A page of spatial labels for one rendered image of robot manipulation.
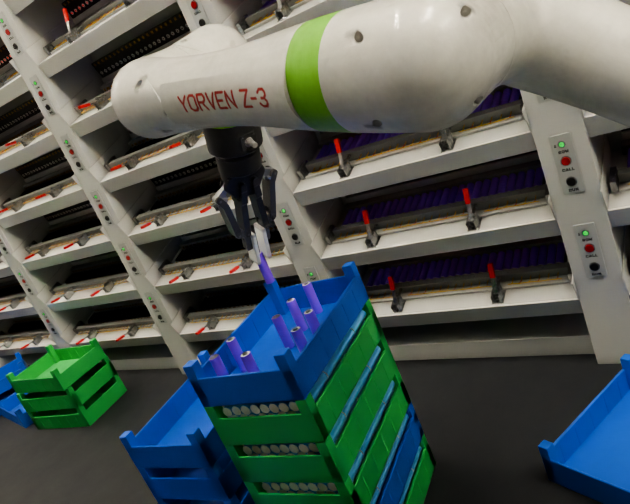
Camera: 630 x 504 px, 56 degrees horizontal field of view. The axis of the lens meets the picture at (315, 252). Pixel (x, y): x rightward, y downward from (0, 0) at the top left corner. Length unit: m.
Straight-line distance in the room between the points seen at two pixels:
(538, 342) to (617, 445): 0.35
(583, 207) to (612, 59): 0.68
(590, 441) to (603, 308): 0.29
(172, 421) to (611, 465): 0.87
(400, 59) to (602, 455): 0.91
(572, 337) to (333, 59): 1.08
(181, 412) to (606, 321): 0.94
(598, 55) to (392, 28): 0.21
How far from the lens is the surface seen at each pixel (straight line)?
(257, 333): 1.13
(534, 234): 1.34
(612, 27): 0.64
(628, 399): 1.36
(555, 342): 1.51
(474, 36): 0.52
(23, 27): 2.05
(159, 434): 1.35
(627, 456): 1.24
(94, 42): 1.82
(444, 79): 0.51
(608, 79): 0.63
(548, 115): 1.23
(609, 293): 1.37
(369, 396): 1.07
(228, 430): 1.02
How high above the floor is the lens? 0.84
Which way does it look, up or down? 17 degrees down
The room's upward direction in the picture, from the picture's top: 23 degrees counter-clockwise
